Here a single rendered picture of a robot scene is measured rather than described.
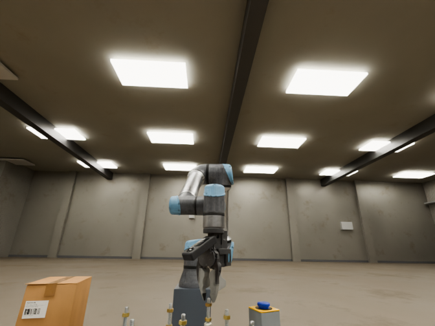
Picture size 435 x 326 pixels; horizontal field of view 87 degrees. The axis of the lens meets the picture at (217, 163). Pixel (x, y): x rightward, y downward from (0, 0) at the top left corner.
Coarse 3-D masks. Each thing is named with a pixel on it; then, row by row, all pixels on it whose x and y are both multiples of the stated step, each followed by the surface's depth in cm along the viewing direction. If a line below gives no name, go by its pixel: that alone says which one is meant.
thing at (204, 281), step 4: (200, 268) 74; (204, 268) 74; (208, 268) 76; (200, 272) 74; (204, 272) 73; (208, 272) 76; (200, 276) 73; (204, 276) 72; (208, 276) 75; (200, 280) 73; (204, 280) 73; (208, 280) 75; (200, 284) 73; (204, 284) 72; (208, 284) 75; (200, 288) 72; (204, 288) 72; (204, 292) 72; (204, 296) 71; (204, 300) 71
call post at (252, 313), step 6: (252, 312) 72; (258, 312) 69; (264, 312) 69; (270, 312) 69; (276, 312) 70; (252, 318) 71; (258, 318) 69; (264, 318) 68; (270, 318) 69; (276, 318) 70; (258, 324) 68; (264, 324) 68; (270, 324) 68; (276, 324) 69
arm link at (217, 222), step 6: (204, 216) 78; (210, 216) 76; (216, 216) 76; (222, 216) 77; (204, 222) 77; (210, 222) 76; (216, 222) 76; (222, 222) 77; (216, 228) 76; (222, 228) 77
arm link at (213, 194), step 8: (208, 184) 81; (216, 184) 81; (208, 192) 79; (216, 192) 79; (224, 192) 82; (208, 200) 79; (216, 200) 78; (224, 200) 81; (208, 208) 78; (216, 208) 77; (224, 208) 80
